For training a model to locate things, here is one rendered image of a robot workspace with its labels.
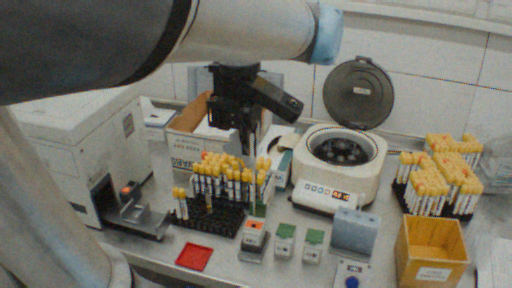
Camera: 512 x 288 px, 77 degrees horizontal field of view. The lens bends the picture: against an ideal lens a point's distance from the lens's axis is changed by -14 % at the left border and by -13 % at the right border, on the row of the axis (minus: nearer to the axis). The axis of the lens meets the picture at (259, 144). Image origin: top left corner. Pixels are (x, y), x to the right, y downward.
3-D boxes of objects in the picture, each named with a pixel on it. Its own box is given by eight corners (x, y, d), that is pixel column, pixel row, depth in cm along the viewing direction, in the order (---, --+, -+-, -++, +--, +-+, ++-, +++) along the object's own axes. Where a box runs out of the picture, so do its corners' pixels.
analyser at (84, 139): (29, 205, 95) (-7, 113, 79) (84, 155, 117) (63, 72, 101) (110, 234, 87) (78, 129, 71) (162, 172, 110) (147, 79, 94)
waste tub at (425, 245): (396, 288, 74) (408, 258, 68) (393, 244, 85) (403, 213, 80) (454, 293, 71) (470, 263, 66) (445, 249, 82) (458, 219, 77)
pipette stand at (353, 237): (326, 251, 84) (332, 220, 78) (335, 232, 89) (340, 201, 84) (368, 263, 80) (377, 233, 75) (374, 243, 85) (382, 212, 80)
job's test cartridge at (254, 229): (243, 248, 83) (242, 229, 79) (249, 234, 87) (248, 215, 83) (260, 252, 82) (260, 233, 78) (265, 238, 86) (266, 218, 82)
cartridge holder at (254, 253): (237, 259, 82) (236, 248, 80) (249, 232, 89) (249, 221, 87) (260, 264, 81) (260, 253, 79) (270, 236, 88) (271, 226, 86)
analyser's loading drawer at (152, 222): (92, 219, 89) (86, 204, 86) (106, 203, 94) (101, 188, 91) (160, 239, 84) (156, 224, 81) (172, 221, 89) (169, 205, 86)
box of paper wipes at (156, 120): (110, 134, 129) (102, 102, 123) (126, 119, 139) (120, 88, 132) (164, 141, 125) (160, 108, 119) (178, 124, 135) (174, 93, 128)
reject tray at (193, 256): (174, 264, 80) (174, 262, 80) (187, 243, 86) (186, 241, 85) (202, 272, 78) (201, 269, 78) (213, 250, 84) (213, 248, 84)
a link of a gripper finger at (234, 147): (226, 163, 74) (224, 122, 69) (255, 168, 72) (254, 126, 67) (220, 172, 71) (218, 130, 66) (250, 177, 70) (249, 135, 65)
